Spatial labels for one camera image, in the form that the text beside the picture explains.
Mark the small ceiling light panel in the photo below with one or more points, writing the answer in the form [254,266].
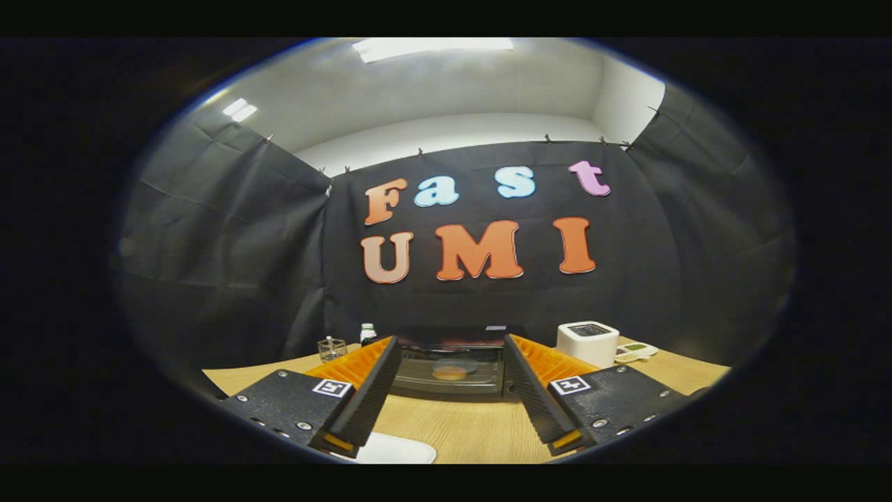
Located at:
[240,109]

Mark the white plate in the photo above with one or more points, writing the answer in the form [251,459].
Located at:
[397,450]

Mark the large ceiling light panel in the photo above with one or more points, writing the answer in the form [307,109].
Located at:
[432,49]

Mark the black backdrop cloth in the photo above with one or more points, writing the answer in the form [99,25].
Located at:
[230,230]

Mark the small white-capped bottle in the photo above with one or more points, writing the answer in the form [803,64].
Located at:
[368,336]

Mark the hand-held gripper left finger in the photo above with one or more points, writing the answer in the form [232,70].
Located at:
[373,397]

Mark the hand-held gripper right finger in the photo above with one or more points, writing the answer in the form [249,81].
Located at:
[533,394]

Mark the round bread bun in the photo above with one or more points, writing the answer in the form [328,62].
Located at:
[449,374]

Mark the black toaster oven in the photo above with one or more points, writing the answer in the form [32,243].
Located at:
[453,383]

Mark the white toaster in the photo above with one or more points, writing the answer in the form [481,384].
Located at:
[589,341]

